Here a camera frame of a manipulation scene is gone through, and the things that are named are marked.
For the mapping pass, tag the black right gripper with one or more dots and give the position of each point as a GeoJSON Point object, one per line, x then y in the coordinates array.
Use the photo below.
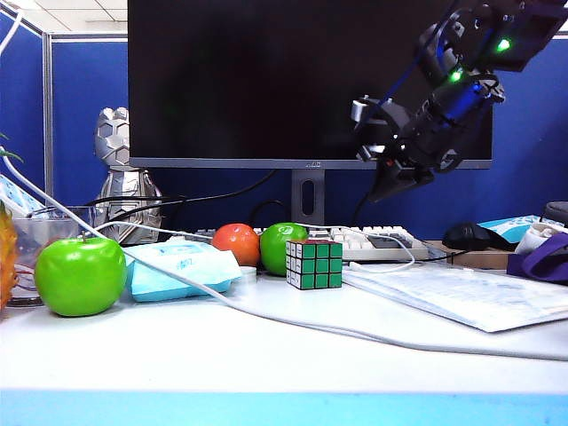
{"type": "Point", "coordinates": [426, 137]}

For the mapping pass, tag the white and grey keyboard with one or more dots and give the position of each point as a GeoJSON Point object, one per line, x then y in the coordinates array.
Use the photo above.
{"type": "Point", "coordinates": [355, 242]}

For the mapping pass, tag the black computer mouse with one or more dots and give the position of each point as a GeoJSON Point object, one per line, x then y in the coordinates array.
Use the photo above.
{"type": "Point", "coordinates": [463, 235]}

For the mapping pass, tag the grey monitor stand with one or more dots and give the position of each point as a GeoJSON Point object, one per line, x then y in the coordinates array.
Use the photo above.
{"type": "Point", "coordinates": [296, 195]}

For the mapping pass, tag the brown cardboard board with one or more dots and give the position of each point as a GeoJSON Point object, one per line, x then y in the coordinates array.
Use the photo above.
{"type": "Point", "coordinates": [479, 259]}

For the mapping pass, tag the Rubik's cube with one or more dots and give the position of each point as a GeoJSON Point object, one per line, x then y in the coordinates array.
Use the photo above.
{"type": "Point", "coordinates": [320, 266]}

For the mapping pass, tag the blue and white pack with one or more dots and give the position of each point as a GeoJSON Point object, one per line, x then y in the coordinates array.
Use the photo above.
{"type": "Point", "coordinates": [510, 222]}

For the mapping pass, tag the clear plastic document sleeve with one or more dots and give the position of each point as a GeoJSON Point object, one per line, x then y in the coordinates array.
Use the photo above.
{"type": "Point", "coordinates": [466, 297]}

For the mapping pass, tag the small green stickered fruit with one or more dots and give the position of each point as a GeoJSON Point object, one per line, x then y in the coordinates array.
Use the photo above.
{"type": "Point", "coordinates": [276, 248]}

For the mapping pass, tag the white cup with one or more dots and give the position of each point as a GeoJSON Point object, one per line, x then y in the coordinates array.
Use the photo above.
{"type": "Point", "coordinates": [532, 237]}

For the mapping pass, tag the dark grey round object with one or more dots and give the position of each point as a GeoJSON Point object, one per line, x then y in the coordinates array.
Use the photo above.
{"type": "Point", "coordinates": [557, 210]}

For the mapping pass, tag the black computer monitor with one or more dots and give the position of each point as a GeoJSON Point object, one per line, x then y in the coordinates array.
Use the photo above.
{"type": "Point", "coordinates": [266, 89]}

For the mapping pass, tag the purple cloth bag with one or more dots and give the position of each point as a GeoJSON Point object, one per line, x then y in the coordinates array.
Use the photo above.
{"type": "Point", "coordinates": [546, 262]}

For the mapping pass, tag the orange fruit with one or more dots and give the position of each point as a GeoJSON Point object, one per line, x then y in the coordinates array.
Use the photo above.
{"type": "Point", "coordinates": [234, 244]}

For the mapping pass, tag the small white round container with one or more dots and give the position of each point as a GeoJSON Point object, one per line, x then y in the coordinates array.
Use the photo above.
{"type": "Point", "coordinates": [248, 275]}

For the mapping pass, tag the blue wet wipes pack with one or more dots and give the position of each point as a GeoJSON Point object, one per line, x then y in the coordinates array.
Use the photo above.
{"type": "Point", "coordinates": [155, 288]}

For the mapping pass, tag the silver figurine statue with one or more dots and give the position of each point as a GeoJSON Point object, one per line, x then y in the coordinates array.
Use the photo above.
{"type": "Point", "coordinates": [111, 137]}

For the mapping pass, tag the blue office partition panel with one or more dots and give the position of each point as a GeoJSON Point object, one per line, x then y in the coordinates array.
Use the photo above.
{"type": "Point", "coordinates": [89, 111]}
{"type": "Point", "coordinates": [22, 111]}

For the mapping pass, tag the large green apple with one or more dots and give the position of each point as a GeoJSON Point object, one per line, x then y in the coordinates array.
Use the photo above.
{"type": "Point", "coordinates": [80, 279]}

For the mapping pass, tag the clear plastic container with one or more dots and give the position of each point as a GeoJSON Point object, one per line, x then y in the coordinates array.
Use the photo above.
{"type": "Point", "coordinates": [40, 231]}

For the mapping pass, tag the white power strip blue sockets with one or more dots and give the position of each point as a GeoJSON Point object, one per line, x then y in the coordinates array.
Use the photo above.
{"type": "Point", "coordinates": [18, 197]}

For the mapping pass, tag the orange pineapple with leaves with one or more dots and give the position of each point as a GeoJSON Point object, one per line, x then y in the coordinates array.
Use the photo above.
{"type": "Point", "coordinates": [6, 257]}

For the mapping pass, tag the grey partition post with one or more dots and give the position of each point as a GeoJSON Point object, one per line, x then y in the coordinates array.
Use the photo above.
{"type": "Point", "coordinates": [47, 133]}

